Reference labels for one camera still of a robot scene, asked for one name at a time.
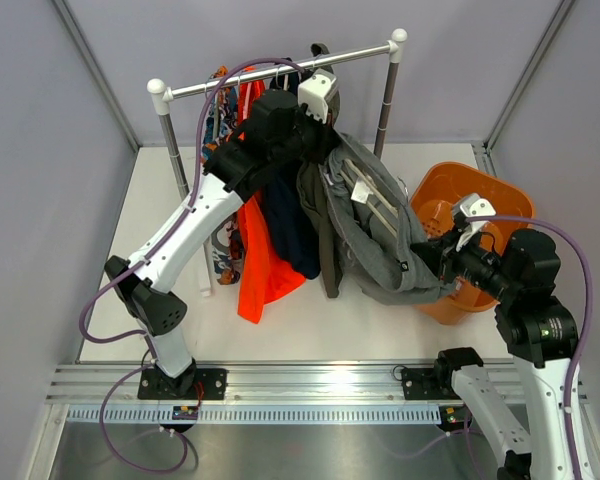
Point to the olive green shorts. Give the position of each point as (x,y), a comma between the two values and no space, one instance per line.
(311,191)

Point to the navy blue shorts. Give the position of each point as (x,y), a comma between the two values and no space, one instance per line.
(292,234)

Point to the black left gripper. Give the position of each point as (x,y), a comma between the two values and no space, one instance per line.
(323,136)

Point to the cream hanger of grey shorts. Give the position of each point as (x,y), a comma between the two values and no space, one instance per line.
(365,192)

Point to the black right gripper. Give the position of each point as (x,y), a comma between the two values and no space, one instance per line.
(441,256)

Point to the hanger of navy shorts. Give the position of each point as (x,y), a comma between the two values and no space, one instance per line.
(279,82)

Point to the hanger of patterned shorts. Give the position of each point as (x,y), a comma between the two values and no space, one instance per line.
(211,100)

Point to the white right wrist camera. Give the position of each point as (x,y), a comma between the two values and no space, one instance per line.
(465,215)

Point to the slotted white cable duct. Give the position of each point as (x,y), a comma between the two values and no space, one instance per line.
(259,414)

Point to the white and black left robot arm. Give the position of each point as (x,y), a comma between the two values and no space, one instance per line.
(281,128)

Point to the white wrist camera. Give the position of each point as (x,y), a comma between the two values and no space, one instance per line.
(320,94)
(465,215)

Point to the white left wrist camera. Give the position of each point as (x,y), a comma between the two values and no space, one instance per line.
(320,94)

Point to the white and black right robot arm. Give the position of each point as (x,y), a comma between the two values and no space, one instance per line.
(540,335)

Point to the bright orange shorts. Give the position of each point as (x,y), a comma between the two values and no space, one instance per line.
(265,277)

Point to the grey shorts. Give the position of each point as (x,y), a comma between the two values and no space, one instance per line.
(384,267)

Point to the aluminium mounting rail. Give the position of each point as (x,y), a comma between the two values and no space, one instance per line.
(330,383)

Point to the silver clothes rack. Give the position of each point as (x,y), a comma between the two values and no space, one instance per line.
(162,95)

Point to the beige hanger of olive shorts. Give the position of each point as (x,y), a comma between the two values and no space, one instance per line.
(318,50)

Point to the colourful patterned shorts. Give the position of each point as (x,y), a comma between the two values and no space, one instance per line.
(226,246)

